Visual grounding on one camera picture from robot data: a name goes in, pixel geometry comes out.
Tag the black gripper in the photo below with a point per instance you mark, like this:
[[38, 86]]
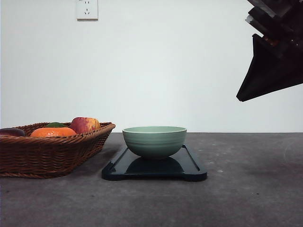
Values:
[[275, 66]]

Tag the light green ceramic bowl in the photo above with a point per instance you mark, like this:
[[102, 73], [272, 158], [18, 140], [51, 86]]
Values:
[[154, 142]]

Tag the brown wicker basket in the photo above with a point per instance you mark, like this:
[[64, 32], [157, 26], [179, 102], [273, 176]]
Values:
[[45, 158]]

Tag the dark blue rectangular tray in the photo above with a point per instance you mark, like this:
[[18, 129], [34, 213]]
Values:
[[180, 166]]

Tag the red yellow apple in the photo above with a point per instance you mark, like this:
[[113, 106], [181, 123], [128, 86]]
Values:
[[85, 124]]

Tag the green avocado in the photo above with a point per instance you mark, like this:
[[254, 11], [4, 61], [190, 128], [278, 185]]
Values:
[[55, 125]]

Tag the orange fruit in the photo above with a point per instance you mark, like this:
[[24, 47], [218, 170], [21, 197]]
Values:
[[52, 131]]

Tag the dark purple plum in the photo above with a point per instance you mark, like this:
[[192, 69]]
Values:
[[12, 132]]

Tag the white wall socket left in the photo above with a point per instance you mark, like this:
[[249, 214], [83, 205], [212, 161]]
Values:
[[87, 10]]

